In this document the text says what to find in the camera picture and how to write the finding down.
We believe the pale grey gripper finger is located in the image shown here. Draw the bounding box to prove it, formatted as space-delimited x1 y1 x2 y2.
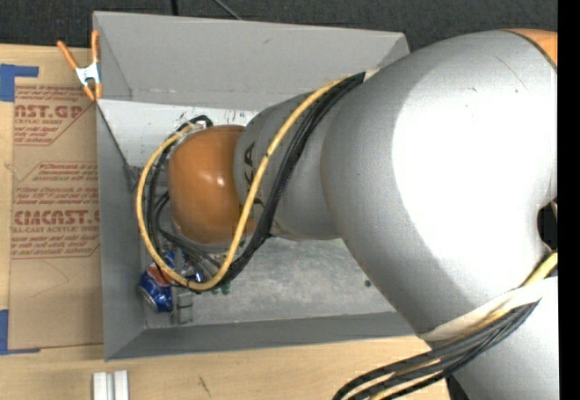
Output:
182 291 196 325
171 290 185 325

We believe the blue drink can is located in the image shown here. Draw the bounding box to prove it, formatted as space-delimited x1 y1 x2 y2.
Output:
137 249 179 314

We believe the grey metal bin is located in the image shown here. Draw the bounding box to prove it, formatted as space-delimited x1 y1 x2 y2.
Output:
92 11 427 362

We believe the brown cardboard board red print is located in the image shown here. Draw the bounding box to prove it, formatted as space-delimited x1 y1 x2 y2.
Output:
0 43 106 356

